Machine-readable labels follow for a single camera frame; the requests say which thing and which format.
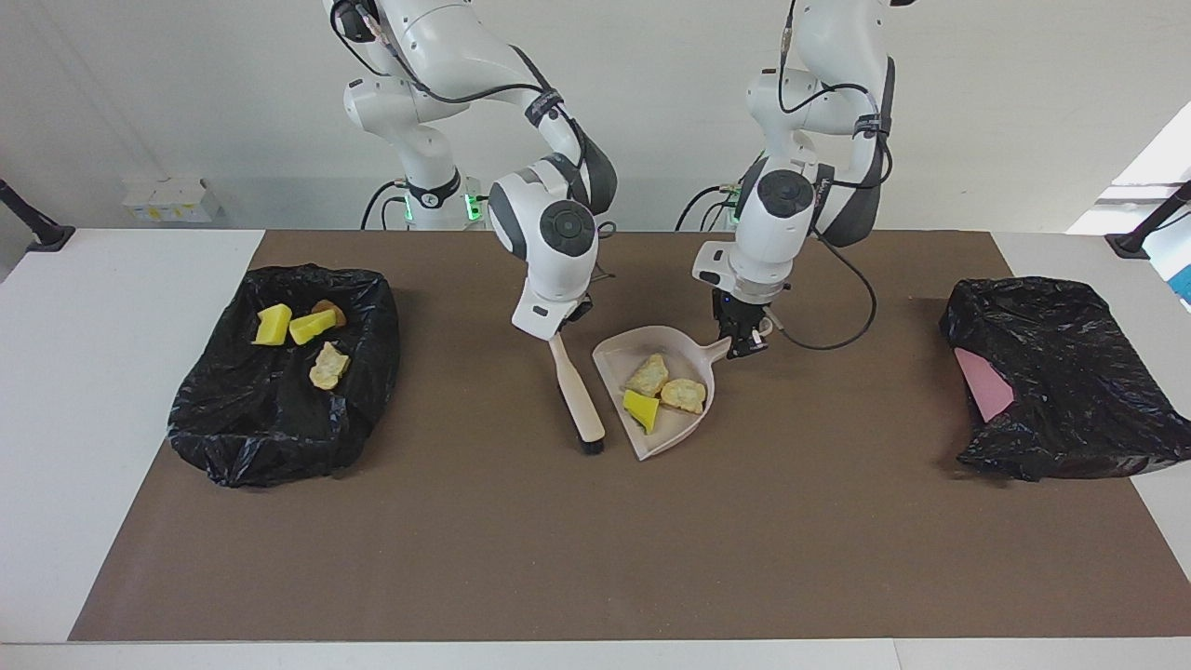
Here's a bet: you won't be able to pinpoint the white wall socket box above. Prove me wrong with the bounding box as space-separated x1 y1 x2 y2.
123 177 222 224

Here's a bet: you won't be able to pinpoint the pink bin wall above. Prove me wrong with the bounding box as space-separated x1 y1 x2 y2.
954 347 1016 422

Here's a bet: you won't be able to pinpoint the beige plastic dustpan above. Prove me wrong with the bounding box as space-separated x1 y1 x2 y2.
592 321 783 462

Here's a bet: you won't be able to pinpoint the left black trash bag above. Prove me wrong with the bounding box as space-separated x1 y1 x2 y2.
167 264 402 489

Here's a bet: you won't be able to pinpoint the chunky pale bread piece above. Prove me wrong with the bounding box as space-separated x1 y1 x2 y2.
624 353 670 397

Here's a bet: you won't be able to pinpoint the yellow sponge piece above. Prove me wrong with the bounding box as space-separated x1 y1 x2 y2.
622 389 661 436
288 309 338 346
253 303 294 347

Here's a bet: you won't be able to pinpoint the brown table mat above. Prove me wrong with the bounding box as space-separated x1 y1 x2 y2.
68 230 1191 643

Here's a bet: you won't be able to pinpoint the black left base cable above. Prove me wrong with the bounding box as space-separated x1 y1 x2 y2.
676 184 745 232

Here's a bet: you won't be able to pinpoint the black bag with pink bin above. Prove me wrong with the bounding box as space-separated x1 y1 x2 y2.
940 276 1191 482

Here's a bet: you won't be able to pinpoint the oval pale bread piece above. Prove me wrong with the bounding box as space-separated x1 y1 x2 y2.
660 377 708 416

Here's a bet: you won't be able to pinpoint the black base cable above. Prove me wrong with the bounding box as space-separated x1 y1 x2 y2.
676 184 745 232
359 180 410 232

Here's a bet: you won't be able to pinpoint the beige hand brush black bristles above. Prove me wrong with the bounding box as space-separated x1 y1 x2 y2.
547 333 607 456

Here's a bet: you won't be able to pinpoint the black right base cable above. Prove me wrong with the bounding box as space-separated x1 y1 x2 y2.
359 180 410 232

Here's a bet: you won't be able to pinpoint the black clamp stand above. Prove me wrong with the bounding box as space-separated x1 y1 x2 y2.
0 179 76 253
1105 181 1191 260

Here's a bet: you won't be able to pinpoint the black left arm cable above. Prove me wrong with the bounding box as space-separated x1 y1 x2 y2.
763 0 896 353

